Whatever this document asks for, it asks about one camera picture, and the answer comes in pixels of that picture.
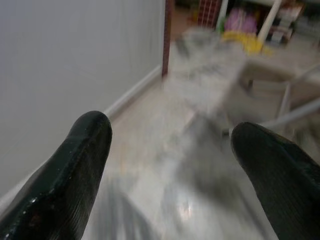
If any yellow toy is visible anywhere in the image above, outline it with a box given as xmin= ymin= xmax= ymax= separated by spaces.
xmin=221 ymin=30 xmax=274 ymax=56

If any shelf with boxes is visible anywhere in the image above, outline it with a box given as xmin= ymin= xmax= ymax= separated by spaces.
xmin=266 ymin=4 xmax=306 ymax=44

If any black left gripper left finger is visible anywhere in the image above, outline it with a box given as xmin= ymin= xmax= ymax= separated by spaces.
xmin=0 ymin=110 xmax=113 ymax=240

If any red-brown grid panel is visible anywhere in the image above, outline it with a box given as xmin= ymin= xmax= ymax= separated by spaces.
xmin=198 ymin=0 xmax=223 ymax=27

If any brown door frame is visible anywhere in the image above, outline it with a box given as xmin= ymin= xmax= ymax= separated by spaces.
xmin=161 ymin=0 xmax=176 ymax=77

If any white baseboard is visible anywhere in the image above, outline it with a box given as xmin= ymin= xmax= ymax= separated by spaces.
xmin=0 ymin=64 xmax=163 ymax=208

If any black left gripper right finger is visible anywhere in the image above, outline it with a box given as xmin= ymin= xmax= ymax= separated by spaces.
xmin=230 ymin=121 xmax=320 ymax=240

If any white pole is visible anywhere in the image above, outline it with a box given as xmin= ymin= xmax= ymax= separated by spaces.
xmin=256 ymin=0 xmax=285 ymax=42

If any silver metal rod frame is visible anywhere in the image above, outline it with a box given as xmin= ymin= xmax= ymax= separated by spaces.
xmin=262 ymin=66 xmax=320 ymax=129

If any beige box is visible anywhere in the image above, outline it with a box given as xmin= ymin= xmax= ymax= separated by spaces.
xmin=225 ymin=61 xmax=301 ymax=127

